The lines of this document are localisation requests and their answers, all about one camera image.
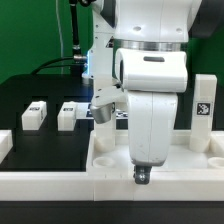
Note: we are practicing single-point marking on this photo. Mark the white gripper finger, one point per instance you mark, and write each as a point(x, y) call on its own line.
point(142, 174)

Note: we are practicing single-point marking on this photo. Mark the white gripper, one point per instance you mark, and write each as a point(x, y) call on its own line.
point(151, 81)

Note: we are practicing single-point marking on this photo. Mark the white desk top tray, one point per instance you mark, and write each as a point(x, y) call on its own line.
point(180, 157)

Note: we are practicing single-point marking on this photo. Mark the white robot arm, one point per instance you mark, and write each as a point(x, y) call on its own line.
point(159, 25)

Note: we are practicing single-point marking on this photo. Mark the fiducial marker sheet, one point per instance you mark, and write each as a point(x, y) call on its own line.
point(83, 112)

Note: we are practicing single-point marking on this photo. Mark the white block left edge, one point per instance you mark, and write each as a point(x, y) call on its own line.
point(6, 143)

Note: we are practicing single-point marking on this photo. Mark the white front barrier wall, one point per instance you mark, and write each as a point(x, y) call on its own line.
point(207, 185)

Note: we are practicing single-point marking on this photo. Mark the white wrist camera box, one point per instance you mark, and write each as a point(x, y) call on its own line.
point(106, 102)

